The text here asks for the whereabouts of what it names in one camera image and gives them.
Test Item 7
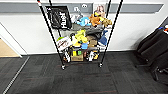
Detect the small yellow box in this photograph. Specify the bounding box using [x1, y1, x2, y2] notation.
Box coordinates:
[72, 48, 79, 57]

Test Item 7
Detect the brown plush toy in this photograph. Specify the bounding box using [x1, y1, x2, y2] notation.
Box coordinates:
[101, 17, 114, 29]

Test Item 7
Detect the black white slim bag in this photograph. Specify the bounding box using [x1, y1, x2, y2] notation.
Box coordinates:
[61, 49, 72, 64]

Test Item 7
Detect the black wire shelf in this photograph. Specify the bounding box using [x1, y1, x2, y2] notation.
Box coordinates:
[36, 0, 125, 71]

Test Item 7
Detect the black garment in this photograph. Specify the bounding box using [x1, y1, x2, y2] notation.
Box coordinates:
[135, 27, 168, 68]

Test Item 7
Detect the white picture card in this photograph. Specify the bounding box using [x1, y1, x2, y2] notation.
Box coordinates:
[92, 2, 107, 17]

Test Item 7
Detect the small blue cup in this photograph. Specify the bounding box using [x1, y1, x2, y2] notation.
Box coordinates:
[81, 41, 90, 51]

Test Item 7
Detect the brown cardboard box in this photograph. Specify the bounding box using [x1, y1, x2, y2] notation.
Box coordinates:
[70, 54, 85, 63]

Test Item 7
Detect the orange plush toy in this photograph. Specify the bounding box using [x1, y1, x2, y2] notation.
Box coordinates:
[87, 11, 105, 28]

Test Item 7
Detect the blue shark plush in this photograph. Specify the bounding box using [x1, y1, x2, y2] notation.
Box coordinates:
[97, 28, 110, 48]

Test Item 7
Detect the small orange pack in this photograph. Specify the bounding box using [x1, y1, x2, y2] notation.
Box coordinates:
[93, 52, 100, 61]

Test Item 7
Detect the white door frame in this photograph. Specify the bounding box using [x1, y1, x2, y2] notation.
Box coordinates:
[0, 22, 28, 58]

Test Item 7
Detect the black Huel bag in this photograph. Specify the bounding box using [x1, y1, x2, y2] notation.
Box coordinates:
[45, 5, 73, 31]

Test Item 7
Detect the yellow plush toy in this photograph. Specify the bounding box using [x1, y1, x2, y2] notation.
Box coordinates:
[71, 28, 90, 48]

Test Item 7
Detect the white printed bag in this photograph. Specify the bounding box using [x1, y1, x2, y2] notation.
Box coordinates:
[55, 35, 74, 52]

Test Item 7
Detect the blue plush toy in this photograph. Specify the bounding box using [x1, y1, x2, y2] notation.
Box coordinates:
[77, 16, 92, 28]

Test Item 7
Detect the small green box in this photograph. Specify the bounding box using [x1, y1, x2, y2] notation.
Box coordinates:
[77, 49, 83, 56]

